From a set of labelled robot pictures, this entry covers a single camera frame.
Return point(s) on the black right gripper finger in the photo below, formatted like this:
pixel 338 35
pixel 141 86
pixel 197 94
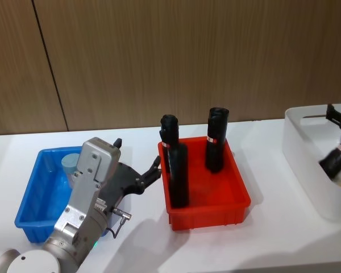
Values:
pixel 331 112

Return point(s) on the white plastic bin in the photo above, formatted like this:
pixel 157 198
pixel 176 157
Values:
pixel 304 159

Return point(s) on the blue plastic bin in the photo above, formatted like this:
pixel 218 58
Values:
pixel 39 199

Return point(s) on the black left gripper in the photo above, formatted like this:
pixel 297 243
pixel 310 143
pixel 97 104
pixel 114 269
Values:
pixel 122 182

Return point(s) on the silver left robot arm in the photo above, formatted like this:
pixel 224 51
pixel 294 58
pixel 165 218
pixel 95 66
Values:
pixel 85 182

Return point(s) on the red plastic bin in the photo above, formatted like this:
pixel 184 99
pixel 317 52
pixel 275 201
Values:
pixel 213 196

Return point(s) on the pale blue cylindrical container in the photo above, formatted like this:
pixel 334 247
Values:
pixel 69 165

